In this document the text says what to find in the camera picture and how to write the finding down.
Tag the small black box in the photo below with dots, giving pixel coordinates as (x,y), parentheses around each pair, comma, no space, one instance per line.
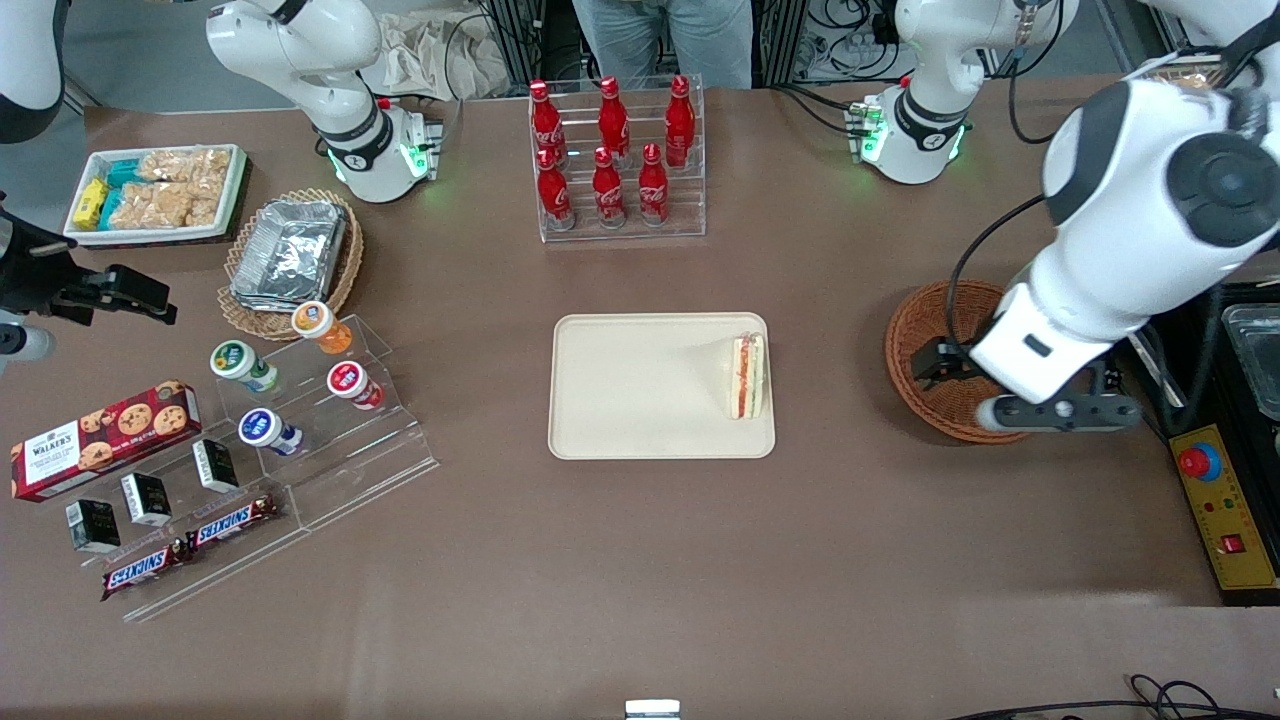
(93,525)
(216,465)
(147,500)

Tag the clear plastic container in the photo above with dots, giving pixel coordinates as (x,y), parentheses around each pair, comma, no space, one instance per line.
(1255,365)

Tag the yellow snack packet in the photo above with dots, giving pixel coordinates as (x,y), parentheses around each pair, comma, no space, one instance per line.
(90,203)

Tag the beige cloth bag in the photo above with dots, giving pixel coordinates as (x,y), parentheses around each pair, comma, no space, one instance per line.
(430,60)

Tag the person in blue jeans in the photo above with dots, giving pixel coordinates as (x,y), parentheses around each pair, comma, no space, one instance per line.
(660,40)

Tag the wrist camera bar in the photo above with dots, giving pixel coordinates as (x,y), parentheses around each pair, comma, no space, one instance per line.
(1060,413)
(25,343)

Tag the brown round wicker basket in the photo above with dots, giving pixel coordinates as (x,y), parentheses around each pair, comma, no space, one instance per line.
(940,415)

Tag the bagged fried snack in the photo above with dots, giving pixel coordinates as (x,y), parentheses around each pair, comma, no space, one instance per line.
(1195,77)

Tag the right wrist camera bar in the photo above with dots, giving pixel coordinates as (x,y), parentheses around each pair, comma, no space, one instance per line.
(25,343)

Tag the red cola bottle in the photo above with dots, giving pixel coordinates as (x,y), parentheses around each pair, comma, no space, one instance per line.
(555,195)
(680,125)
(653,190)
(613,120)
(608,192)
(546,125)

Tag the white power strip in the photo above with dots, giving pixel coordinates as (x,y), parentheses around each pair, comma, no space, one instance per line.
(850,50)

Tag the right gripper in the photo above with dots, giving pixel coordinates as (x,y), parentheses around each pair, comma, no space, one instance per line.
(35,272)

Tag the small white device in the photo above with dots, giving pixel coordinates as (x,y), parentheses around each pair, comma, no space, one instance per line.
(652,710)

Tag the blue lid gum jar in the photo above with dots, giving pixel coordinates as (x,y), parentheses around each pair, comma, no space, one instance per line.
(260,428)

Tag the Snickers chocolate bar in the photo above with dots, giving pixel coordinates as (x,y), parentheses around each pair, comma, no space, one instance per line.
(232,522)
(140,572)

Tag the yellow emergency stop box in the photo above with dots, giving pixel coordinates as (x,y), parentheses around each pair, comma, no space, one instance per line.
(1225,500)

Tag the black countertop appliance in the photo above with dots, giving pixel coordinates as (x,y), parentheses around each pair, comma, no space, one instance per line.
(1190,395)

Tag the clear acrylic bottle rack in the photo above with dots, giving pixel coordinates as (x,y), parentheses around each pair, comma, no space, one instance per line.
(625,236)

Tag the orange lid gum jar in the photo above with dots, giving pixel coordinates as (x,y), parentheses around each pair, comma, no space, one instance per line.
(315,320)

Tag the white rectangular snack tray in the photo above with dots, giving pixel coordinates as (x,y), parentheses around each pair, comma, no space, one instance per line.
(236,190)

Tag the beige plastic tray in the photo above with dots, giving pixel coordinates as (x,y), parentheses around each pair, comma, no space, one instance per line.
(640,385)

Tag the green lid gum jar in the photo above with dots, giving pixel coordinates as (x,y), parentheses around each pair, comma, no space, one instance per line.
(235,360)

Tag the triangular sandwich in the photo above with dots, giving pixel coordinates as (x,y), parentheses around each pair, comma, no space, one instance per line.
(748,380)

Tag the red Walkers cookie box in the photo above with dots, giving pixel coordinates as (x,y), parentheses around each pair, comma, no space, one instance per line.
(100,445)

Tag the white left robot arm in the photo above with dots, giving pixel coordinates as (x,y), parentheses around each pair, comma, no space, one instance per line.
(1150,200)

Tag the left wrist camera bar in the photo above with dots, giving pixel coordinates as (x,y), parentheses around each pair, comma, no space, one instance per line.
(1060,413)

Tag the teal snack packet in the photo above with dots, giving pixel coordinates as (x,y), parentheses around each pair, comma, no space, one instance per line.
(110,210)
(122,173)

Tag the clear bag of rice crackers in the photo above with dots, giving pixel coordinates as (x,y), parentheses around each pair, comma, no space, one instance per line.
(190,165)
(160,207)

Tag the clear acrylic stepped stand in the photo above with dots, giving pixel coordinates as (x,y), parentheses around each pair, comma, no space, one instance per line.
(230,570)
(370,460)

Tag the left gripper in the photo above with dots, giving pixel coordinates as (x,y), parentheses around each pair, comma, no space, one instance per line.
(946,361)

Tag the aluminium foil container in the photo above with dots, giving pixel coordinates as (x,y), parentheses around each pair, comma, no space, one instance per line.
(290,250)

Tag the aluminium profile post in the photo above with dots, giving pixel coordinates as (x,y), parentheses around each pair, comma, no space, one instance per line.
(785,40)
(515,40)

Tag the red lid gum jar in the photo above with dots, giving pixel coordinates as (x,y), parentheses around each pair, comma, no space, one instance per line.
(347,380)

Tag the light tan wicker basket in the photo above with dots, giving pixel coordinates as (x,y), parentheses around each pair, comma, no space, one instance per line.
(250,322)

